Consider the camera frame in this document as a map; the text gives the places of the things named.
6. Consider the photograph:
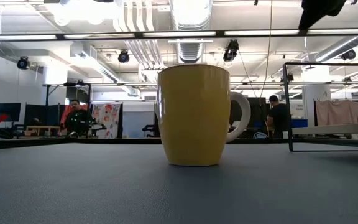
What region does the yellow mug with white handle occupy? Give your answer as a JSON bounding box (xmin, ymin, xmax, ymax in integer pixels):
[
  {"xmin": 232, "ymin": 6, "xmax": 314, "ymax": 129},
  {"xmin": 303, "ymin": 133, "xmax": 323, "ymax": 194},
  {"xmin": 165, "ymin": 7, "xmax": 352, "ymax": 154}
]
[{"xmin": 155, "ymin": 63, "xmax": 252, "ymax": 167}]

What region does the white ceiling pipe bundle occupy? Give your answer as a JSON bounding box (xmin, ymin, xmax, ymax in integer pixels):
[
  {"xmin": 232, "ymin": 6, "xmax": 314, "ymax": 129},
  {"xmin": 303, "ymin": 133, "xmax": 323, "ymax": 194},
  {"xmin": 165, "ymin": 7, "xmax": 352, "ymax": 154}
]
[{"xmin": 112, "ymin": 0, "xmax": 170, "ymax": 82}]

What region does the beige hanging cloth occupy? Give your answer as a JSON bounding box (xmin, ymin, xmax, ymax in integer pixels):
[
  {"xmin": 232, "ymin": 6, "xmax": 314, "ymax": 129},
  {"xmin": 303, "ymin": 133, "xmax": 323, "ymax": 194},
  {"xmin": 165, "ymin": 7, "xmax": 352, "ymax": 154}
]
[{"xmin": 314, "ymin": 98, "xmax": 358, "ymax": 127}]

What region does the silver round ventilation duct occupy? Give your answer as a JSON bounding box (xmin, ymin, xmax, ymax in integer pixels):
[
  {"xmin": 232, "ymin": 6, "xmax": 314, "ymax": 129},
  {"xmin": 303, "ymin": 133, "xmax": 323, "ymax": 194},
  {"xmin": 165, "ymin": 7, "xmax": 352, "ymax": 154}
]
[
  {"xmin": 168, "ymin": 0, "xmax": 213, "ymax": 64},
  {"xmin": 314, "ymin": 33, "xmax": 358, "ymax": 62}
]

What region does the thin hanging cable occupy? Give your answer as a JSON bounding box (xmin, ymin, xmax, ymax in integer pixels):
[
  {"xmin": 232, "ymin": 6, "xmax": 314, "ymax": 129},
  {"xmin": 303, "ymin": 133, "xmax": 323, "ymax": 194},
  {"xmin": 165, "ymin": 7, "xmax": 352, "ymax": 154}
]
[{"xmin": 259, "ymin": 0, "xmax": 273, "ymax": 98}]

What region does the large black monitor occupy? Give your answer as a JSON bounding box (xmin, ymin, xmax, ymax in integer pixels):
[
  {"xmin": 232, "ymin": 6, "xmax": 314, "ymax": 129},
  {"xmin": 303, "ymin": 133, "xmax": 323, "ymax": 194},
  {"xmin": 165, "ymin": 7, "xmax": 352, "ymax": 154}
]
[{"xmin": 228, "ymin": 96, "xmax": 272, "ymax": 139}]

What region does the dark partition panel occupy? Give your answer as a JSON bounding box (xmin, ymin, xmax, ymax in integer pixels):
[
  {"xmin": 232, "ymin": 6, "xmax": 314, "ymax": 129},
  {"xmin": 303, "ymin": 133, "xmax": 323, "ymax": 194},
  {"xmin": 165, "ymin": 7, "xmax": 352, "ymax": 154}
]
[{"xmin": 23, "ymin": 103, "xmax": 67, "ymax": 127}]

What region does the white rectangular air duct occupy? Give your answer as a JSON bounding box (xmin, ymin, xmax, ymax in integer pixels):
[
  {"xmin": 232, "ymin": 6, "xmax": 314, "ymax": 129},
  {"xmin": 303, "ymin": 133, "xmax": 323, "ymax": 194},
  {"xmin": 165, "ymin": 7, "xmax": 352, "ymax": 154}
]
[{"xmin": 70, "ymin": 43, "xmax": 141, "ymax": 96}]

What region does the black ceiling spotlight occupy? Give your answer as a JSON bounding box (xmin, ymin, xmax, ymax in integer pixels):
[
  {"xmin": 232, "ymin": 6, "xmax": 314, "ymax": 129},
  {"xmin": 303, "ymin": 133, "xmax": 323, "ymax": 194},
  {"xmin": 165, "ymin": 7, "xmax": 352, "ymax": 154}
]
[
  {"xmin": 16, "ymin": 55, "xmax": 30, "ymax": 70},
  {"xmin": 341, "ymin": 49, "xmax": 357, "ymax": 60},
  {"xmin": 117, "ymin": 50, "xmax": 131, "ymax": 64},
  {"xmin": 223, "ymin": 39, "xmax": 240, "ymax": 62}
]

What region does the black background rig frame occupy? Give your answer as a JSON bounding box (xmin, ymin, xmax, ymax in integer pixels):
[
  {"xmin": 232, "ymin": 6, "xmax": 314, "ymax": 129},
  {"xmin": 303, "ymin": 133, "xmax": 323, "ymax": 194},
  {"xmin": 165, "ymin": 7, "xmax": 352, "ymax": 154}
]
[{"xmin": 44, "ymin": 80, "xmax": 358, "ymax": 139}]

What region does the white building column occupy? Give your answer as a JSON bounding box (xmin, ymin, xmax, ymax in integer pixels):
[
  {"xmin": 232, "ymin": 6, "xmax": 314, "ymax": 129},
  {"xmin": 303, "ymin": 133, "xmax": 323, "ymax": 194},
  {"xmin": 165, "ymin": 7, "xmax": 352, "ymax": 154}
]
[{"xmin": 302, "ymin": 65, "xmax": 332, "ymax": 127}]

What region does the small wooden table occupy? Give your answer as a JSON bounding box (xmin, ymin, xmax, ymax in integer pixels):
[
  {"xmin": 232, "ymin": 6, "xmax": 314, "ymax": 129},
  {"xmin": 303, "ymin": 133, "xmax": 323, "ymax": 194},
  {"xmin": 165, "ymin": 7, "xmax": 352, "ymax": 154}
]
[{"xmin": 25, "ymin": 125, "xmax": 62, "ymax": 137}]

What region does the blue grey table mat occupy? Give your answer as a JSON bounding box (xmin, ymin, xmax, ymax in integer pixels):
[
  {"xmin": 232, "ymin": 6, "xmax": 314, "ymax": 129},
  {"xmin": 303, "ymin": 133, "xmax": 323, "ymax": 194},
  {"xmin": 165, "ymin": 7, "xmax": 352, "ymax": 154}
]
[{"xmin": 0, "ymin": 142, "xmax": 358, "ymax": 224}]

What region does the wooden shelf with black frame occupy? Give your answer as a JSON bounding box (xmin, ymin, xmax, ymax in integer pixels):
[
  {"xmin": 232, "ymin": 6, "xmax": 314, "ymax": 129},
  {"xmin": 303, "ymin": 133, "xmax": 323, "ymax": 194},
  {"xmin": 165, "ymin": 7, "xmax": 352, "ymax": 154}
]
[{"xmin": 282, "ymin": 61, "xmax": 358, "ymax": 152}]

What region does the blue storage bin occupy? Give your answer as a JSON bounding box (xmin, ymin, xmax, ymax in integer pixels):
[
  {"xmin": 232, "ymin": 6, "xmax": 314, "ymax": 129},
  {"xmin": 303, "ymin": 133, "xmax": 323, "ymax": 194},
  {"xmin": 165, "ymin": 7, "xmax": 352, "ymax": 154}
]
[{"xmin": 290, "ymin": 118, "xmax": 309, "ymax": 128}]

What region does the black aluminium table frame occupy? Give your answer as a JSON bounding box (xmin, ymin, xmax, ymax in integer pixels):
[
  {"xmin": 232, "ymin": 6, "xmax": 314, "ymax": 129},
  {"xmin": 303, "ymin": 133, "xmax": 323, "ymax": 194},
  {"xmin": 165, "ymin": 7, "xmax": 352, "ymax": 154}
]
[{"xmin": 0, "ymin": 136, "xmax": 358, "ymax": 151}]

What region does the black overhead light bar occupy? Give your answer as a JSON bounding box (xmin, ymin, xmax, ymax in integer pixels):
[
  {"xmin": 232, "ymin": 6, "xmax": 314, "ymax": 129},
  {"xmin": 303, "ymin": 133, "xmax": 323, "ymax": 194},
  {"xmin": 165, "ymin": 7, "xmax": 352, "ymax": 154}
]
[{"xmin": 0, "ymin": 27, "xmax": 358, "ymax": 42}]

